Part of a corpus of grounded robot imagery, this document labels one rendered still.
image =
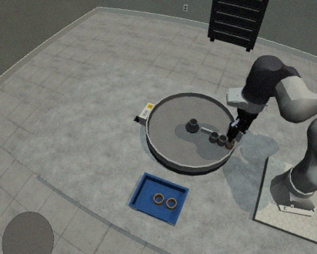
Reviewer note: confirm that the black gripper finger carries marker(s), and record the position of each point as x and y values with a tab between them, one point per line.
242	131
233	131

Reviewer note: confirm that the blue crate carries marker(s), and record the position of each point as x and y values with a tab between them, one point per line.
149	186

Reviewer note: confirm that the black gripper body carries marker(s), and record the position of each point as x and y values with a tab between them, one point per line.
243	115

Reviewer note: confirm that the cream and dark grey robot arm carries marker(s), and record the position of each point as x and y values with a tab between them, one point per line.
295	190

